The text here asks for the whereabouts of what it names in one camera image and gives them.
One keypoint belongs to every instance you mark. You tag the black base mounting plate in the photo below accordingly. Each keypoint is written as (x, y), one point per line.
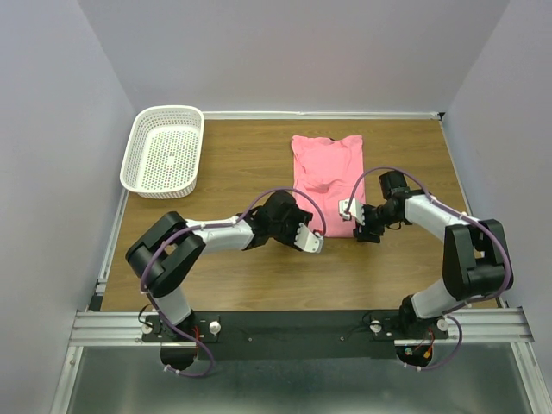
(293, 335)

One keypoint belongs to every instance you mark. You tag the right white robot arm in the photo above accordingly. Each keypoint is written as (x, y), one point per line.
(476, 265)

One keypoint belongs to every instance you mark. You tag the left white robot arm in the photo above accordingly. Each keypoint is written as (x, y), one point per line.
(166, 253)

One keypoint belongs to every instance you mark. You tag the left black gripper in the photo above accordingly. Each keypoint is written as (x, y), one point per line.
(295, 225)

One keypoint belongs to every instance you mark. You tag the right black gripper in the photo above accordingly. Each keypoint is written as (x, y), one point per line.
(367, 228)

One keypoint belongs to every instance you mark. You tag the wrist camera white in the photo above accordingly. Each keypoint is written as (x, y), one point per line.
(352, 209)
(308, 241)

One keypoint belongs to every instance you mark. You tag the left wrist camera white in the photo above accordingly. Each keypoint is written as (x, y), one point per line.
(308, 241)

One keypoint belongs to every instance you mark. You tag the pink t shirt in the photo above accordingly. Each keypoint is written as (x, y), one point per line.
(326, 170)

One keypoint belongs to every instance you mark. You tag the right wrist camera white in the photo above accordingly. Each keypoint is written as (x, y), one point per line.
(352, 209)

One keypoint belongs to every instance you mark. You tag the white perforated plastic basket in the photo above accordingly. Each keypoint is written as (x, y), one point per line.
(162, 155)

